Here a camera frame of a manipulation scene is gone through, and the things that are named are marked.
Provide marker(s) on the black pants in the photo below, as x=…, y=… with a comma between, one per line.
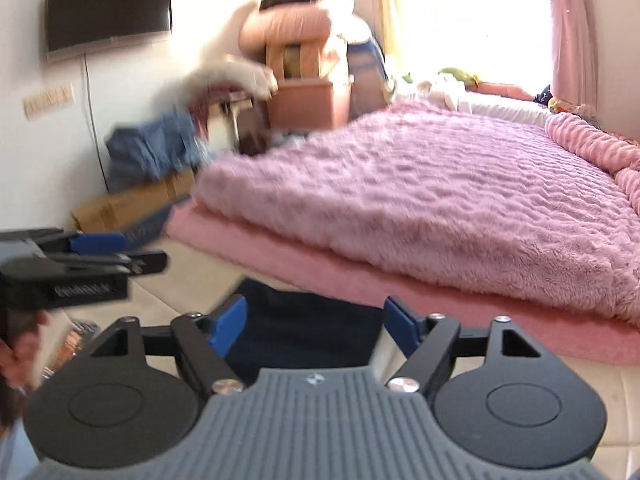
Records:
x=293, y=330

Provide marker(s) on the white wall socket strip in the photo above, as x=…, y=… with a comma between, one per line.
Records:
x=49, y=99

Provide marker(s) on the person's left hand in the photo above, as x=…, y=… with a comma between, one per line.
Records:
x=18, y=362

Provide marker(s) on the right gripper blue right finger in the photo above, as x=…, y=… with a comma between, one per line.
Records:
x=427, y=342

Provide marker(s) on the white fluffy garment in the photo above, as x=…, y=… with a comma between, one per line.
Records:
x=255, y=78

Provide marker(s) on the fluffy pink blanket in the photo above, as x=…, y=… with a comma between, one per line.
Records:
x=458, y=200

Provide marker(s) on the pink curtain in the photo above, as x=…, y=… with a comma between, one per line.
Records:
x=575, y=77

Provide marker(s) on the pink textured pillow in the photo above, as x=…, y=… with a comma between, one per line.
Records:
x=615, y=156

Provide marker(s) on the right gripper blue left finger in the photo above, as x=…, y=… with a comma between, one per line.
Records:
x=203, y=343

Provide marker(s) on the pink bed sheet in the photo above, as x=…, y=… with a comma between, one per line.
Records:
x=567, y=333

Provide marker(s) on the wall mounted television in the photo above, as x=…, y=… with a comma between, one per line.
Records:
x=78, y=27

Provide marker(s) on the cardboard box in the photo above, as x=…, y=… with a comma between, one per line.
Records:
x=114, y=212

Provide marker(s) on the blue jeans pile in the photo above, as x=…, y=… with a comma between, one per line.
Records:
x=153, y=150

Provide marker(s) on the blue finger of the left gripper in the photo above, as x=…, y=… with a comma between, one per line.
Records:
x=98, y=243
x=140, y=263

